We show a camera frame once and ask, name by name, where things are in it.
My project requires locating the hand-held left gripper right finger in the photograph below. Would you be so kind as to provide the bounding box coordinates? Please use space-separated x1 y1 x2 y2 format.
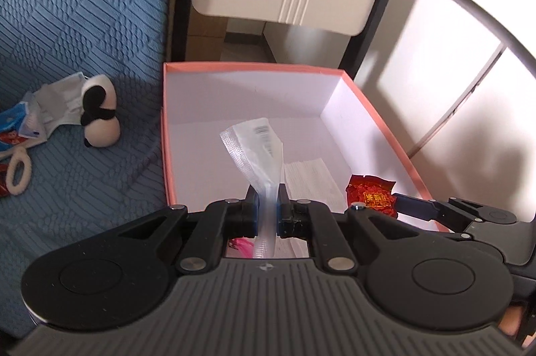
276 184 405 274

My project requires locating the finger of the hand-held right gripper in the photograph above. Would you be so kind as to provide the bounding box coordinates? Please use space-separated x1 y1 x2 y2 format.
393 192 519 241

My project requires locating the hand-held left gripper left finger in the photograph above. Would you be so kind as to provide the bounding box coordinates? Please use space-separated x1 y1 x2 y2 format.
113 184 258 275

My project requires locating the pink feather ball toy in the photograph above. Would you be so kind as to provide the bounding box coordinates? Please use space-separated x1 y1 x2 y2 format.
227 237 256 260

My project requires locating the white paper tissue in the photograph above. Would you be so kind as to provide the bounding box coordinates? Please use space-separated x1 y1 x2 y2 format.
282 159 348 212

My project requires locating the clear plastic packet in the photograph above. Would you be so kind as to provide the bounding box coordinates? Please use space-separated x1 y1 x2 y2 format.
219 117 285 260

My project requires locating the pink cardboard box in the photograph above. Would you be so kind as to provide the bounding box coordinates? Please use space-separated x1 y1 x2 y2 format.
161 62 451 260

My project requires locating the panda plush toy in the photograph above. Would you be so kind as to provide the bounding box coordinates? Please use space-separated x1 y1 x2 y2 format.
79 74 121 148

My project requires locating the blue snack packet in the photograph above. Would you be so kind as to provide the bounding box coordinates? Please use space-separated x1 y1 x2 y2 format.
0 100 45 151

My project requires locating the person's right hand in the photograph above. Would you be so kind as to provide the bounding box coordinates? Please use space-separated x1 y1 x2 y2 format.
498 303 529 338

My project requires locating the white face mask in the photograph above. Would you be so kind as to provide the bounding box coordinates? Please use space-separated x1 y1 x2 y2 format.
25 73 90 141

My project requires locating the white fabric loop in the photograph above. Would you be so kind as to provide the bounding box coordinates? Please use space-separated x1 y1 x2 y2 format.
0 144 33 198

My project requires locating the blue quilted mat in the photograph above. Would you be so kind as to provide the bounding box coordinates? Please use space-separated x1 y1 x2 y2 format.
0 0 177 340

